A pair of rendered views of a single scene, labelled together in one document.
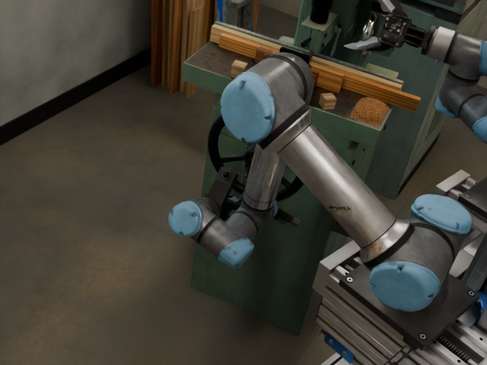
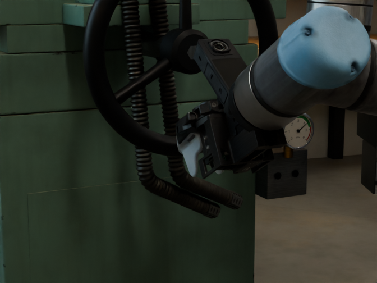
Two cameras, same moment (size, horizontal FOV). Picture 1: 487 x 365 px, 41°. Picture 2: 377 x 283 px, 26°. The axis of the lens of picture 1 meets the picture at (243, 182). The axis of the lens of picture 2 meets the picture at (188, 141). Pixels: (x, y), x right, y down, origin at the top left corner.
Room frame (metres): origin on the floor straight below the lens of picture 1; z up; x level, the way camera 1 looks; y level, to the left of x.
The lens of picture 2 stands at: (0.61, 0.75, 0.91)
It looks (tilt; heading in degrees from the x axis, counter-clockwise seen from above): 11 degrees down; 316
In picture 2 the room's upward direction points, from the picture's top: straight up
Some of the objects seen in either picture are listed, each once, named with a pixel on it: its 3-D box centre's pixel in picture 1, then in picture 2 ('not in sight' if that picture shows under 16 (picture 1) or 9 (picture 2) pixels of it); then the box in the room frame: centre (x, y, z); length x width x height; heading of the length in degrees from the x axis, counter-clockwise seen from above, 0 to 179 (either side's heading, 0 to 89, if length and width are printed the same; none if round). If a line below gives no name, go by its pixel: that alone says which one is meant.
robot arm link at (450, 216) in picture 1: (433, 232); not in sight; (1.00, -0.39, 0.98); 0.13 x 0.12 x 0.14; 154
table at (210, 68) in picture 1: (282, 95); (105, 1); (1.64, -0.07, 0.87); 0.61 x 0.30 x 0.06; 72
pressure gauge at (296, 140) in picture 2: not in sight; (292, 134); (1.45, -0.31, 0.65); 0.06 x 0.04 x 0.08; 72
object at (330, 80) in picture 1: (305, 72); not in sight; (1.69, -0.12, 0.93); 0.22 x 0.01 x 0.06; 72
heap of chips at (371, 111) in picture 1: (370, 107); not in sight; (1.58, -0.31, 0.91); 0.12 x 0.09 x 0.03; 162
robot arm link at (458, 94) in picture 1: (459, 95); not in sight; (1.42, -0.48, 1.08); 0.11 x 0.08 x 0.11; 22
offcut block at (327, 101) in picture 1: (327, 101); not in sight; (1.57, -0.19, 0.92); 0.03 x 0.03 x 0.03; 25
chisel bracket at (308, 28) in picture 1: (317, 32); not in sight; (1.75, -0.14, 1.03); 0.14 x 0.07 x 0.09; 162
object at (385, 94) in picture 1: (315, 71); not in sight; (1.72, -0.15, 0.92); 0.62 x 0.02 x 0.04; 72
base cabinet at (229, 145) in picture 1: (288, 193); (82, 265); (1.85, -0.17, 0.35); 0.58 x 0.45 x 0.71; 162
